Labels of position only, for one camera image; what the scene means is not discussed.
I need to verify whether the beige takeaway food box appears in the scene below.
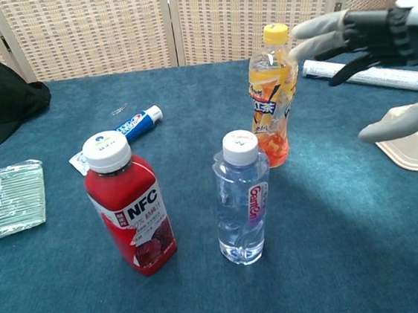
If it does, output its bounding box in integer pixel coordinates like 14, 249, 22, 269
370, 104, 418, 176

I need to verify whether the white printed roll tube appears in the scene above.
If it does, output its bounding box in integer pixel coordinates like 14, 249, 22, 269
300, 48, 418, 105

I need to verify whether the woven folding screen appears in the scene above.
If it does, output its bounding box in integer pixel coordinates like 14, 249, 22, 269
0, 0, 418, 86

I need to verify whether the clear water bottle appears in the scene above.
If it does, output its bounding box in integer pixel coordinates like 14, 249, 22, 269
207, 126, 280, 269

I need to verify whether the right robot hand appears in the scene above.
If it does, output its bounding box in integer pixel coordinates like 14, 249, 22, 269
286, 1, 418, 151

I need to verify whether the blue white toothpaste tube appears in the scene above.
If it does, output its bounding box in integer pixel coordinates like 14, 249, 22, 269
64, 104, 169, 178

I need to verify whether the green plastic-wrapped pack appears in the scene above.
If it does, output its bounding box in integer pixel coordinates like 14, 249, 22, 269
0, 158, 51, 245

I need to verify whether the red NFC juice bottle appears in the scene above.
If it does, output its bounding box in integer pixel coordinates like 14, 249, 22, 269
79, 124, 181, 283

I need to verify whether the teal table cloth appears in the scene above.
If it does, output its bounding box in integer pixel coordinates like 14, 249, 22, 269
0, 40, 418, 313

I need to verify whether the orange iced tea bottle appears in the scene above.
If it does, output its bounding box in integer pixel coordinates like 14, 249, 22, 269
239, 21, 310, 171

